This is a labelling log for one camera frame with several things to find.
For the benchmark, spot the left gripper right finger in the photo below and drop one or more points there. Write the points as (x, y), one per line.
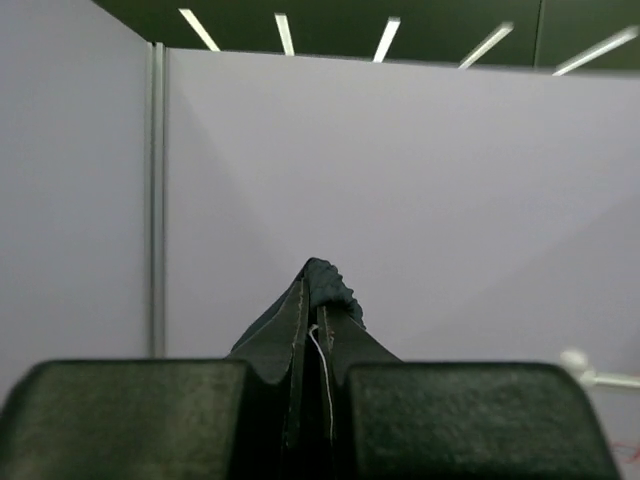
(391, 419)

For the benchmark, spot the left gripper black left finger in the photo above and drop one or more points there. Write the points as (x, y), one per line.
(231, 418)

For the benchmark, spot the dark navy shorts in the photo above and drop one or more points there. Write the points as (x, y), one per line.
(326, 286)

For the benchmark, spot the silver clothes rack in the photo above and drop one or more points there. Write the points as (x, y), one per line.
(577, 363)

